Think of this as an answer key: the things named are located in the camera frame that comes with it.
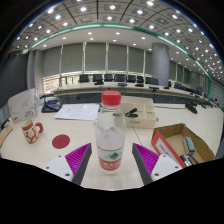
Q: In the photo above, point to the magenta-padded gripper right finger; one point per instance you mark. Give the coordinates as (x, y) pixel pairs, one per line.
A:
(160, 165)

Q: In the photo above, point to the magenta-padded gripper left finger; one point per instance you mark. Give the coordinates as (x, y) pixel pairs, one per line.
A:
(65, 165)

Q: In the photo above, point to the clear red-capped water bottle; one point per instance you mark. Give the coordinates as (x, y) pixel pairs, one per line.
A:
(110, 140)

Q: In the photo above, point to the flat round red coaster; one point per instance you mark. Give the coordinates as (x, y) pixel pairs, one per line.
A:
(61, 141)

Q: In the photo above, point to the open brown cardboard box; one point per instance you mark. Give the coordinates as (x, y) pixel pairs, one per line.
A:
(173, 133)

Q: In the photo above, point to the grey green eraser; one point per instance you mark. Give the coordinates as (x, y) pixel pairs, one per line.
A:
(189, 145)

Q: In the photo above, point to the red and cream mug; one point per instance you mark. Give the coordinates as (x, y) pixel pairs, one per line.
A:
(30, 131)

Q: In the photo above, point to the white desk organizer box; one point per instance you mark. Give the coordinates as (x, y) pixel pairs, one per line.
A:
(143, 116)

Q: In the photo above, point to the white printed paper sheet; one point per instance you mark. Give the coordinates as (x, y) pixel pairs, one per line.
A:
(78, 111)

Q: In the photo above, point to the black binder clip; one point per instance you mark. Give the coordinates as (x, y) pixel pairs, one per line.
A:
(131, 112)

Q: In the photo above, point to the black desk phone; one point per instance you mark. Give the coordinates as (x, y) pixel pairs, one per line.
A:
(51, 106)

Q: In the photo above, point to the brown cardboard sheet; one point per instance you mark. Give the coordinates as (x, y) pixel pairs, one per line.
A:
(5, 133)

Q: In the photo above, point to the white copy paper box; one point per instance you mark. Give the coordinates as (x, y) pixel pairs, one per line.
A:
(21, 106)

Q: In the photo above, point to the long curved conference desk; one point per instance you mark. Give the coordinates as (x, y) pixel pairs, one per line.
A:
(83, 88)

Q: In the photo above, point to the row of black office chairs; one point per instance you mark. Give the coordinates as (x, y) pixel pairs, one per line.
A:
(120, 78)

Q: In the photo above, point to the round ceiling lights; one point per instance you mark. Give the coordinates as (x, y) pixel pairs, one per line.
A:
(112, 6)

